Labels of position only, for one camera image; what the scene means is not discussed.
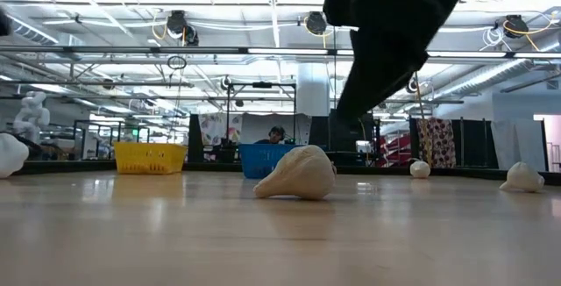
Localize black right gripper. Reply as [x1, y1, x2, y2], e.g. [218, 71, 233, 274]
[336, 0, 444, 118]

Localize black computer tower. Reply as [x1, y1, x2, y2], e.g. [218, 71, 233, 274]
[328, 109, 381, 154]

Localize white round pillar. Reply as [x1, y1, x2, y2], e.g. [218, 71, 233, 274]
[296, 62, 331, 118]

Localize dark patterned cloth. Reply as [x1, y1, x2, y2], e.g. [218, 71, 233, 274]
[415, 117, 458, 170]

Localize person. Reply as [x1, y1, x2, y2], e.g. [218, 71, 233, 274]
[253, 125, 290, 146]

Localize large cream toy garlic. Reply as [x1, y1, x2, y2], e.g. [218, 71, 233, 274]
[252, 144, 338, 201]

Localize blue plastic basket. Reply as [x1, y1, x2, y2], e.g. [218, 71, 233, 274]
[238, 143, 304, 180]

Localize white fabric panel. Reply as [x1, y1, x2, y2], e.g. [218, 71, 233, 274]
[489, 118, 548, 173]

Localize floral patterned cloth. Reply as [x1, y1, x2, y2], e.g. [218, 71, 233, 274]
[197, 112, 244, 147]

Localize yellow plastic basket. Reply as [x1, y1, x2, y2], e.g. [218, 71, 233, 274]
[113, 141, 188, 175]

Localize white humanoid figure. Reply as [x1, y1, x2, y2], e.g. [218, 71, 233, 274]
[11, 90, 52, 147]

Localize yellow hanging cable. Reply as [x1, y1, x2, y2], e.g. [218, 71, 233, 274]
[413, 73, 434, 162]

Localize black ceiling cable reel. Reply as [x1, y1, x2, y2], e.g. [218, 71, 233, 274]
[502, 14, 530, 39]
[304, 11, 328, 37]
[167, 10, 201, 46]

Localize black table frame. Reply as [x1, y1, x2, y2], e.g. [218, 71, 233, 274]
[0, 157, 561, 187]

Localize black metal stand frame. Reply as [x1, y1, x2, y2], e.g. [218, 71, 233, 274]
[224, 81, 298, 164]

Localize black rail with lights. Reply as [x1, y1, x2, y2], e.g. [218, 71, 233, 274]
[0, 45, 561, 60]

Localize hanging black cable loop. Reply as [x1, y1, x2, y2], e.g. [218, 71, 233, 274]
[167, 54, 188, 71]

